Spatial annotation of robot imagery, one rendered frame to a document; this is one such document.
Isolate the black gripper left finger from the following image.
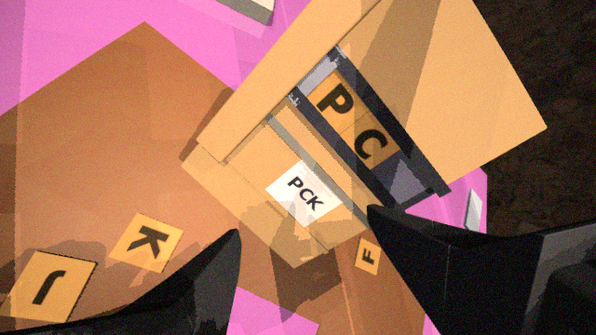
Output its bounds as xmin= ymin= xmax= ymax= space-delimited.
xmin=0 ymin=229 xmax=241 ymax=335

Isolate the white paper ticket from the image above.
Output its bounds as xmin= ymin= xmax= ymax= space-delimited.
xmin=266 ymin=159 xmax=343 ymax=227

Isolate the white flat rectangular slab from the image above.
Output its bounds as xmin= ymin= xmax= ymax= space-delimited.
xmin=463 ymin=189 xmax=482 ymax=232

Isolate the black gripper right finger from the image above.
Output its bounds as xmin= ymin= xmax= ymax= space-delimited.
xmin=367 ymin=204 xmax=596 ymax=335

